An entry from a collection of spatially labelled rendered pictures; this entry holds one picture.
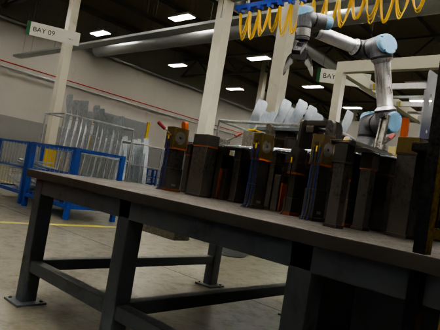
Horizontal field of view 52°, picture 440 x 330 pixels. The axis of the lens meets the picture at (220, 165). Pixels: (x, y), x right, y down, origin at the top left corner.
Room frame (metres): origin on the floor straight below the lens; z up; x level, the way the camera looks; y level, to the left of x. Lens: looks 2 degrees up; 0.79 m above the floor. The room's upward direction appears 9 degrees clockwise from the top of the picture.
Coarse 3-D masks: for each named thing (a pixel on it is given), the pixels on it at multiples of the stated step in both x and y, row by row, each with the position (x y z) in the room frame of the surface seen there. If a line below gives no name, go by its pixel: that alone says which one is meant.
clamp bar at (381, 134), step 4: (380, 116) 1.99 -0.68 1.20; (384, 116) 1.99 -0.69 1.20; (388, 116) 2.00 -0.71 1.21; (380, 120) 2.02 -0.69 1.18; (384, 120) 2.01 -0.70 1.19; (388, 120) 2.01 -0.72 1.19; (380, 124) 2.02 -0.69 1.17; (384, 124) 2.00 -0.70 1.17; (380, 128) 2.02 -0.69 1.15; (384, 128) 1.99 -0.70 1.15; (380, 132) 2.01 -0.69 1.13; (384, 132) 1.99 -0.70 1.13; (376, 136) 2.01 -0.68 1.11; (380, 136) 2.01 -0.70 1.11; (384, 136) 2.00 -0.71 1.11; (376, 140) 2.01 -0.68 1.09; (380, 140) 2.00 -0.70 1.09; (384, 140) 2.00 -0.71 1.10; (376, 144) 2.01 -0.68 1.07; (380, 144) 1.99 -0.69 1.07
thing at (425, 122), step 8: (432, 72) 1.69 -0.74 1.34; (432, 80) 1.69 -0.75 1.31; (432, 88) 1.70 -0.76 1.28; (424, 96) 1.67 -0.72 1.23; (432, 96) 1.71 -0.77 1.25; (424, 104) 1.67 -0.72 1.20; (432, 104) 1.72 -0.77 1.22; (424, 112) 1.68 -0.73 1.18; (424, 120) 1.68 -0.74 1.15; (424, 128) 1.69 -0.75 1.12; (424, 136) 1.70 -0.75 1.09
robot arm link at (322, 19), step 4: (320, 16) 2.24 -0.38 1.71; (324, 16) 2.25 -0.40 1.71; (328, 16) 2.26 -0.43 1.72; (316, 20) 2.23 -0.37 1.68; (320, 20) 2.24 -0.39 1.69; (324, 20) 2.25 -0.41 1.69; (328, 20) 2.26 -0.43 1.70; (332, 20) 2.27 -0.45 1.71; (316, 24) 2.25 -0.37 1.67; (320, 24) 2.25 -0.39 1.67; (324, 24) 2.26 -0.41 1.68; (328, 24) 2.26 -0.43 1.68; (332, 24) 2.27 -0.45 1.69; (312, 28) 2.31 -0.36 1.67; (316, 28) 2.28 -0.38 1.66; (320, 28) 2.28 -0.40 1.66; (324, 28) 2.28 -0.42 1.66; (328, 28) 2.28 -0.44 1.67; (312, 32) 2.35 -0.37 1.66
